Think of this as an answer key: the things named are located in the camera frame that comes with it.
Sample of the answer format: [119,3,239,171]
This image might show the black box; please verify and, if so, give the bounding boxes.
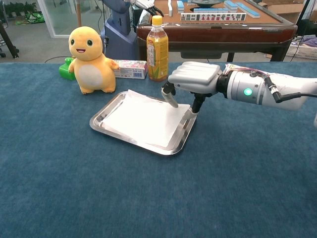
[132,5,142,25]

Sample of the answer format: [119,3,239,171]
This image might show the white paper napkin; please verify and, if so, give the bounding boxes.
[100,89,191,149]

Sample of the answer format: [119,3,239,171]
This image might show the white framed glass partition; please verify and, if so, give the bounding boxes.
[37,0,82,39]

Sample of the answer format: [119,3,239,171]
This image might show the row of face-up mahjong tiles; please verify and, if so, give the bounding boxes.
[180,12,247,22]

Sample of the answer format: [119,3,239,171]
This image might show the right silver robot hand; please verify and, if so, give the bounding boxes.
[161,61,223,115]

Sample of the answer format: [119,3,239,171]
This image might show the white black background robot hand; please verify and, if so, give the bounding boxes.
[135,0,164,17]

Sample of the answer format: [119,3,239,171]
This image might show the blue grey background robot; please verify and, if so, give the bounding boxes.
[100,0,138,60]

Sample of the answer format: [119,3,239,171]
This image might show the dark wooden mahjong table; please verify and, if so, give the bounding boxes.
[136,0,298,62]

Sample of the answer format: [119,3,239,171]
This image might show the dark round mahjong table dish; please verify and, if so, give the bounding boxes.
[189,0,223,7]

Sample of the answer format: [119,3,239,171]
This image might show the silver metal tray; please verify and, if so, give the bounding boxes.
[89,91,197,156]

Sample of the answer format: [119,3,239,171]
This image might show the yellow plush dinosaur toy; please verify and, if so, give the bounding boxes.
[68,26,120,95]

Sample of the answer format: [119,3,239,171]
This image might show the green bag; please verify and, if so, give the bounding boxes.
[24,11,46,24]

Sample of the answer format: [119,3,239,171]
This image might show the green potted plants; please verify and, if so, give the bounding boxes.
[4,1,38,18]

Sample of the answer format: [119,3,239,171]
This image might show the stacked blue mahjong tile row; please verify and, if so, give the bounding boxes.
[223,0,239,13]

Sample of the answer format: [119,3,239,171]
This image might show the blue table cloth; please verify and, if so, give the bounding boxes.
[0,61,317,238]

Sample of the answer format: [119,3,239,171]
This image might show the black stand leg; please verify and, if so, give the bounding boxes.
[0,19,20,59]

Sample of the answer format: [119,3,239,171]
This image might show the brown cardboard box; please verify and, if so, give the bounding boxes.
[259,0,307,25]

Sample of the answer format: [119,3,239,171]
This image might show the green plastic container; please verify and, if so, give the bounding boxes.
[58,57,76,81]

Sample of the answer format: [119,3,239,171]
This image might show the purple cloth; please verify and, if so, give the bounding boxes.
[301,36,317,47]

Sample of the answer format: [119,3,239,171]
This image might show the black case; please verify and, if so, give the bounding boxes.
[296,19,317,38]

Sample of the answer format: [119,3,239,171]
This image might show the white printed snack bag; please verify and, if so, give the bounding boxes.
[224,63,273,75]

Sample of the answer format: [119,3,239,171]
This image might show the black floor cable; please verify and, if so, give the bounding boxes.
[44,55,75,63]

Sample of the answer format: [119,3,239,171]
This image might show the tea bottle with yellow cap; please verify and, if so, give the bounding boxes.
[146,15,169,83]

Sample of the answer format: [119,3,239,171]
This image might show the black arm cable with connector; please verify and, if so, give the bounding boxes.
[264,75,317,104]

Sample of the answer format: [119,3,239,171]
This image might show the white plastic basket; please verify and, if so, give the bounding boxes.
[285,42,317,60]

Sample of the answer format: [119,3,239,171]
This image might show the long diagonal blue mahjong tile row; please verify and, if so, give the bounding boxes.
[235,2,262,18]

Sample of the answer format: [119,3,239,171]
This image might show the row of blue-backed mahjong tiles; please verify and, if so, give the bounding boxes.
[193,7,230,13]

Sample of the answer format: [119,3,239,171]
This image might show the pink white toothpaste box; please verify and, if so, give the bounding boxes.
[112,59,149,80]

